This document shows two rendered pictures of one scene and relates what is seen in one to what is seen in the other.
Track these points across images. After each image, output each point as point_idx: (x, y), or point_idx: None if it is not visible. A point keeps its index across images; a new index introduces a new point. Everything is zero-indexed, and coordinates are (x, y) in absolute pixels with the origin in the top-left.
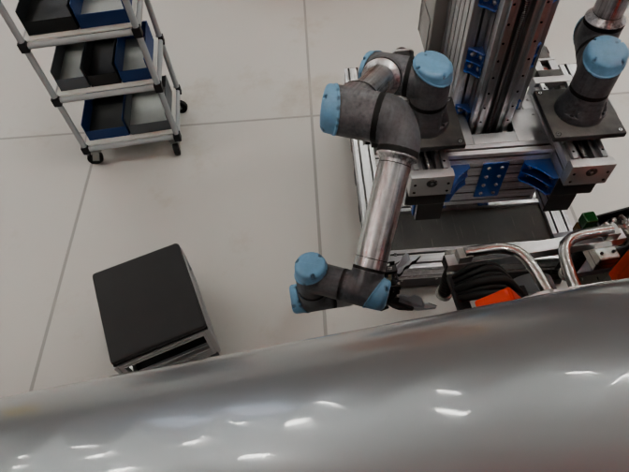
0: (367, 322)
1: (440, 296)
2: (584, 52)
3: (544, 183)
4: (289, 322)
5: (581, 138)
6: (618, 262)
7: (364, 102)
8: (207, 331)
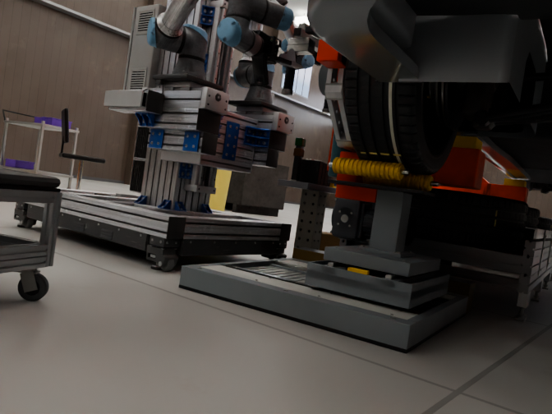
0: (178, 279)
1: (288, 89)
2: None
3: (263, 137)
4: (100, 282)
5: (271, 106)
6: (328, 155)
7: None
8: (59, 195)
